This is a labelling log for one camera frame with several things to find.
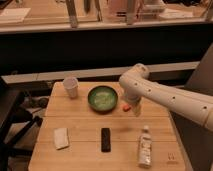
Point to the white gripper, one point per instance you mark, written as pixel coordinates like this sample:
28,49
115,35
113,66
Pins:
136,108

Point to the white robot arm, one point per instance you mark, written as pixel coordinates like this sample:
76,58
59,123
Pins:
194,106

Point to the orange carrot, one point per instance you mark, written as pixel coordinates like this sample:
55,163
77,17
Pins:
126,107

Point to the green bowl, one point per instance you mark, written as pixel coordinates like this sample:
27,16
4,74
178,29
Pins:
102,98

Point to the black remote control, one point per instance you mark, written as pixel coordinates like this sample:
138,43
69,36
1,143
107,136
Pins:
105,140

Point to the white plastic bottle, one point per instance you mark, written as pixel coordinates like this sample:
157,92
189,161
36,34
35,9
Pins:
144,148

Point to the white paper cup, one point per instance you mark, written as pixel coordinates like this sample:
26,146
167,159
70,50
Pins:
71,86

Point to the black chair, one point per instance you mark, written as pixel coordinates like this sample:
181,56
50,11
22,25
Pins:
11,112

